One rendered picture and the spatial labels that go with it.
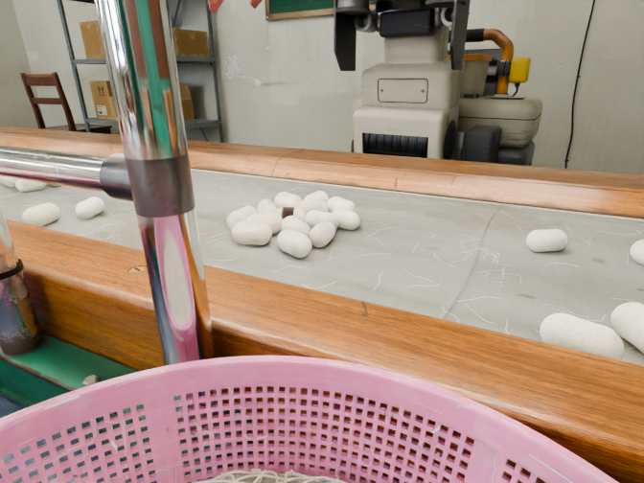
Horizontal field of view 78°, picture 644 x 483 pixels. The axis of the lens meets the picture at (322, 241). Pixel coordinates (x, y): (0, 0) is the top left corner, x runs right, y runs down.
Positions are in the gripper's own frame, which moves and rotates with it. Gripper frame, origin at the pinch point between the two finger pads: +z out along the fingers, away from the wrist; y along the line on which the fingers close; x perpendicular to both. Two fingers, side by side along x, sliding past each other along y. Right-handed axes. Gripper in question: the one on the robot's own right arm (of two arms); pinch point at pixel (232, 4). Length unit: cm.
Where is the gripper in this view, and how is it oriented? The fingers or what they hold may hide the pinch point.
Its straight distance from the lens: 85.8
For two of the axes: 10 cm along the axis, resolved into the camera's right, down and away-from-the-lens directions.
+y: 8.6, 1.9, -4.7
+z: -2.3, 9.7, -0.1
